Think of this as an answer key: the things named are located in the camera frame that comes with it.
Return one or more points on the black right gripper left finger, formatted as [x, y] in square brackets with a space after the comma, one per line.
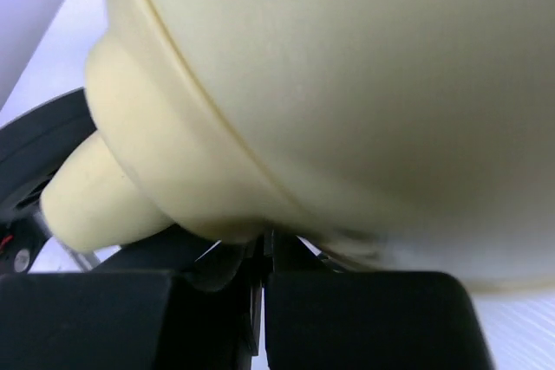
[132, 313]

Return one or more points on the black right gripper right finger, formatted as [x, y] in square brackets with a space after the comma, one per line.
[318, 318]

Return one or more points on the yellow suitcase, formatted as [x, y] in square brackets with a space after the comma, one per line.
[392, 134]

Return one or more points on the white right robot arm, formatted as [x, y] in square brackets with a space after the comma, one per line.
[33, 148]

